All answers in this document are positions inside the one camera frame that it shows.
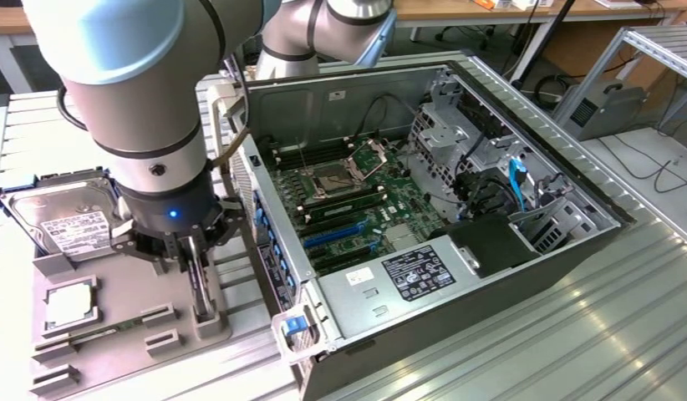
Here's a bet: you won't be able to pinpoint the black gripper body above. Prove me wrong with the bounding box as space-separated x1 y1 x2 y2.
119 174 225 256

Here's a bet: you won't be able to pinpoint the grey parts rack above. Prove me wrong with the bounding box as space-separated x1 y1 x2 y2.
28 240 236 398

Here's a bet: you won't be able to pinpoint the hard disk in blue carrier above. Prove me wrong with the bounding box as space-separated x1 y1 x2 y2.
0 166 133 265

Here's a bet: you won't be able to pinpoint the silver CPU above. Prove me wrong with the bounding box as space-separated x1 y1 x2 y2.
44 286 99 330

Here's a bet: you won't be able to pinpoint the green RAM stick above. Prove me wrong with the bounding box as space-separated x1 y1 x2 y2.
41 317 149 348
303 194 391 223

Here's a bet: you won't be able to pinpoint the black expansion slot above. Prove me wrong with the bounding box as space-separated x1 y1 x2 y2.
312 246 379 269
307 234 373 259

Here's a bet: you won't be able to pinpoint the thin locking lever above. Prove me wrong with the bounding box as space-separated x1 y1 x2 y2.
296 135 311 173

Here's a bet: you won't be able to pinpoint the CPU socket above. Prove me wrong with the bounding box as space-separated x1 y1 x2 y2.
307 160 373 196

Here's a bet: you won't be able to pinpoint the metal socket cover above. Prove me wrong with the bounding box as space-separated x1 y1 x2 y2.
345 139 391 181

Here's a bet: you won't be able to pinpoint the silver power supply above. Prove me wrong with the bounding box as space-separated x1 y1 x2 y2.
315 232 481 342

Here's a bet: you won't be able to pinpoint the silver chipset heatsink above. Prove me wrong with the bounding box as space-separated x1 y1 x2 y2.
384 226 429 248

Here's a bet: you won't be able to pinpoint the green motherboard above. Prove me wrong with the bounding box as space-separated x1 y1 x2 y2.
268 140 451 277

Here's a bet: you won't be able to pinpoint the silver drive cage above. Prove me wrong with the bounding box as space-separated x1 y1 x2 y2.
404 69 540 221

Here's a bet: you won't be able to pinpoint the open black PC case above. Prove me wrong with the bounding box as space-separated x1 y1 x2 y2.
196 50 639 401

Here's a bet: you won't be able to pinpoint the metal disk bay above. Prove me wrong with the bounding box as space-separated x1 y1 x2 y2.
507 194 623 256

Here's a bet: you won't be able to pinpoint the white small boxes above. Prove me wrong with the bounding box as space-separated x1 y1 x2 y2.
493 0 552 12

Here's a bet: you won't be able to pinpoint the grey computer tower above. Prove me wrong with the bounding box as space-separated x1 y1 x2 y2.
566 83 652 142

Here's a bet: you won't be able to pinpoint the brown cardboard panel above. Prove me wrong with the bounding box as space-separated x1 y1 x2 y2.
543 20 676 104

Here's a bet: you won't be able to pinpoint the grey case handle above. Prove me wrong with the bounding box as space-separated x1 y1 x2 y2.
196 81 251 168
269 303 329 365

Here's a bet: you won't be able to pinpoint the black camera cable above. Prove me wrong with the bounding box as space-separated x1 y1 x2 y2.
52 83 93 134

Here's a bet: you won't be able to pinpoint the black arched wire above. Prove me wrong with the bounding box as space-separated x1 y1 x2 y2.
359 94 419 137

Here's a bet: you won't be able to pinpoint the black wire bundle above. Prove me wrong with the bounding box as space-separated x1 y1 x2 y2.
452 170 527 221

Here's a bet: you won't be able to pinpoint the blue wire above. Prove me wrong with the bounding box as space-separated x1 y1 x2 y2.
508 155 527 215

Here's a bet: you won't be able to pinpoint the black coiled cable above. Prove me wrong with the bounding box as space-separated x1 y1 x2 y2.
533 74 571 105

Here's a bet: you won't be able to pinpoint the aluminium profile frame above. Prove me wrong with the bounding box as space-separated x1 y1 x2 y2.
552 24 687 142

